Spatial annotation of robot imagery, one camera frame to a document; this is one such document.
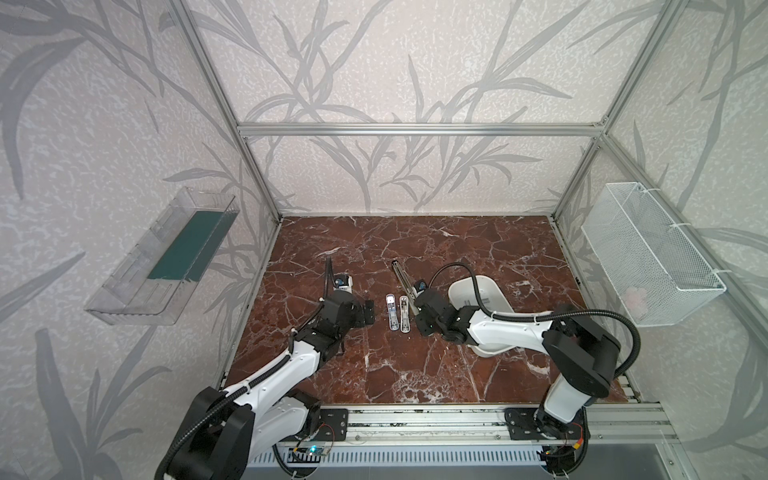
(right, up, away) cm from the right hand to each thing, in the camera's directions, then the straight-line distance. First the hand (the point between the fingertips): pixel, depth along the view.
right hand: (421, 304), depth 91 cm
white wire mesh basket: (+48, +13, -30) cm, 58 cm away
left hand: (-17, +4, -3) cm, 18 cm away
